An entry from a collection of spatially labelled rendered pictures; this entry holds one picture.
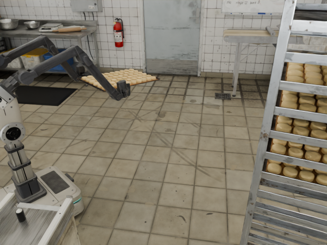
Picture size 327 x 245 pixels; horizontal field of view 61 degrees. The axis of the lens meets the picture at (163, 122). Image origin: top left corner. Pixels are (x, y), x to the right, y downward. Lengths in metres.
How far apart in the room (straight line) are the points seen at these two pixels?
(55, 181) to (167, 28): 3.52
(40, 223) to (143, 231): 1.13
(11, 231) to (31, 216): 0.10
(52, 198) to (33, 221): 0.98
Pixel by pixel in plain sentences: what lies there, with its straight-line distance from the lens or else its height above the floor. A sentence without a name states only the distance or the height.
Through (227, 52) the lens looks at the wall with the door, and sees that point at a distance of 5.23.
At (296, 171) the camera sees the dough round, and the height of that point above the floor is 1.15.
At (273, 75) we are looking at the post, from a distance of 0.92.
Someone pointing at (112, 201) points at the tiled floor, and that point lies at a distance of 2.64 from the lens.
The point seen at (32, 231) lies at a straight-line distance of 1.41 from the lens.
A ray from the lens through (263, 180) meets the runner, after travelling 1.69.
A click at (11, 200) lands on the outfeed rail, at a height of 0.88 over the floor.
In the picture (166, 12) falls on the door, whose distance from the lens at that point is 5.19.
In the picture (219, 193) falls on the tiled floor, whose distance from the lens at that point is 2.70.
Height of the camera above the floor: 1.83
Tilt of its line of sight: 29 degrees down
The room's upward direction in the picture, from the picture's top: 1 degrees counter-clockwise
